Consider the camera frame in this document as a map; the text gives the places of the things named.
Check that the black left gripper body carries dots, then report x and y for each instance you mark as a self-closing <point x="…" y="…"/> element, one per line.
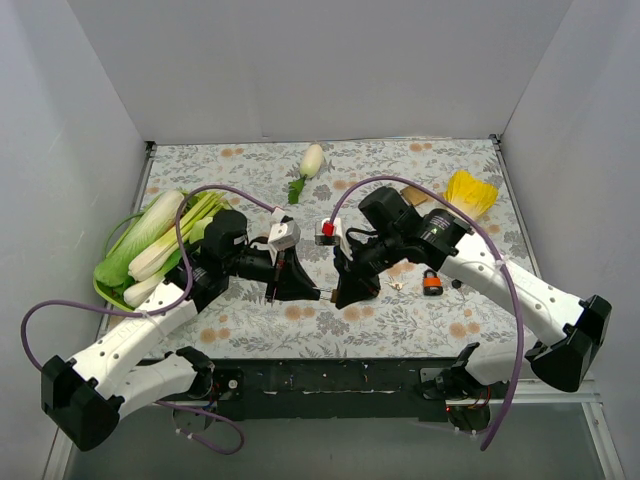
<point x="275" y="275"/>

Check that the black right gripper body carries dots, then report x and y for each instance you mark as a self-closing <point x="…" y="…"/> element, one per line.
<point x="347" y="267"/>

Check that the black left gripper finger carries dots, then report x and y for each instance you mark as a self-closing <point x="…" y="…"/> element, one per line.
<point x="286" y="293"/>
<point x="294" y="275"/>

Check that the large brass padlock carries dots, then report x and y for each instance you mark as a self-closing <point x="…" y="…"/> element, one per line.
<point x="413" y="196"/>

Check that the silver keys of yellow padlock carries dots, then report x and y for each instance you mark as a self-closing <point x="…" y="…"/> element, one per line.
<point x="396" y="286"/>

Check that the orange padlock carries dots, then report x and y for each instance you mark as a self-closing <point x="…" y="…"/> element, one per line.
<point x="432" y="285"/>

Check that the small brass padlock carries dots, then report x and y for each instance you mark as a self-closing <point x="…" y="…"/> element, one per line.
<point x="330" y="295"/>

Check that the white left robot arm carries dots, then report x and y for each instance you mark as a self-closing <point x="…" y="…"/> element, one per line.
<point x="87" y="395"/>

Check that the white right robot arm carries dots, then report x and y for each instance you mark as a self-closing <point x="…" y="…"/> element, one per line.
<point x="567" y="331"/>

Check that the yellow napa cabbage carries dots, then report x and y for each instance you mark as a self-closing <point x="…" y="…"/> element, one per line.
<point x="470" y="195"/>

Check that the celery stalk bundle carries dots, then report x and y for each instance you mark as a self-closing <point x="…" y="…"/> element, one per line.
<point x="149" y="268"/>

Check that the floral table mat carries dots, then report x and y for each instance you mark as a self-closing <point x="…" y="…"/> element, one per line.
<point x="406" y="323"/>

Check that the white radish with leaves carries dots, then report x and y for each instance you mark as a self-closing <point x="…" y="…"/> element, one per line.
<point x="312" y="161"/>

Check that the green napa cabbage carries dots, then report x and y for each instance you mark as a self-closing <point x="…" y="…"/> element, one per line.
<point x="155" y="221"/>

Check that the green plastic basket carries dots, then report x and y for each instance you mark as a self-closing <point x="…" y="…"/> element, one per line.
<point x="114" y="295"/>

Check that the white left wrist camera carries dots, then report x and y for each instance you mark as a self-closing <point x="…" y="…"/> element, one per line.
<point x="284" y="233"/>

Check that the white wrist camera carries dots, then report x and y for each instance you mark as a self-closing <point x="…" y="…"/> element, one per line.
<point x="331" y="234"/>
<point x="284" y="233"/>

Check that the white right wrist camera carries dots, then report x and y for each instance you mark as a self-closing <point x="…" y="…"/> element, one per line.
<point x="331" y="234"/>

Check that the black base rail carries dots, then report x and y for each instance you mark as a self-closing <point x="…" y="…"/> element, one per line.
<point x="260" y="389"/>

